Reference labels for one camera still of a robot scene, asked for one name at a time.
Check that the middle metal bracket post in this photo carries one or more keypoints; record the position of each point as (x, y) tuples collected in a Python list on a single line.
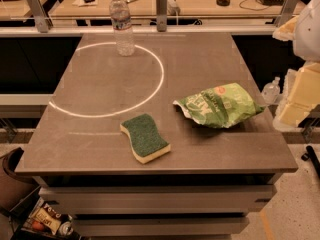
[(161, 15)]

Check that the metal bracket post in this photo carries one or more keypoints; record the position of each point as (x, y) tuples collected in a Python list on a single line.
[(161, 15), (286, 12), (43, 22)]

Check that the metal spoon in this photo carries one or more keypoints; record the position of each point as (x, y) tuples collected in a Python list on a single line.
[(131, 1)]

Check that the box of snack packets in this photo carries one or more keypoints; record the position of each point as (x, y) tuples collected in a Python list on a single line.
[(44, 219)]

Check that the black chair leg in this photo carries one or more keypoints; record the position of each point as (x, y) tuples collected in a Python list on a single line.
[(310, 154)]

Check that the green jalapeno chip bag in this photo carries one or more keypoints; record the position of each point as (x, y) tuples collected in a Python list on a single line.
[(220, 107)]

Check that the right metal bracket post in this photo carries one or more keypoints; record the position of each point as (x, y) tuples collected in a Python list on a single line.
[(286, 12)]

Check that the brown bin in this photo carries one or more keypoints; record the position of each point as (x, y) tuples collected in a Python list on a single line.
[(13, 188)]

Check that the clear sanitizer pump bottle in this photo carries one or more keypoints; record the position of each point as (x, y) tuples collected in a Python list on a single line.
[(271, 91)]

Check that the upper metal drawer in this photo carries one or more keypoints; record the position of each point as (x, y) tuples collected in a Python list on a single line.
[(158, 200)]

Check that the lower metal drawer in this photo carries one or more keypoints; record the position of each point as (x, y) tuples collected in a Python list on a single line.
[(161, 226)]

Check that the white power strip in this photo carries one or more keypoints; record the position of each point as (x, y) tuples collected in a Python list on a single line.
[(173, 8)]

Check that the left metal bracket post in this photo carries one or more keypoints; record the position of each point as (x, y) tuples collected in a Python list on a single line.
[(43, 22)]

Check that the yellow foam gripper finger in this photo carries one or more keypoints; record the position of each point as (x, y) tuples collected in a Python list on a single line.
[(286, 31), (303, 96)]

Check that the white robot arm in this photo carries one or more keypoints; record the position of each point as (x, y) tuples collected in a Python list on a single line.
[(306, 45)]

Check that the metal drawer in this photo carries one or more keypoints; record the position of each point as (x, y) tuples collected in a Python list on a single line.
[(158, 200), (161, 226)]

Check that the green and yellow sponge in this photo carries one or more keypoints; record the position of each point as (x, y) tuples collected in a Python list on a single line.
[(145, 140)]

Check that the clear plastic water bottle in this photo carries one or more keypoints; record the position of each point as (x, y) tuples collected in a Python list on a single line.
[(122, 26)]

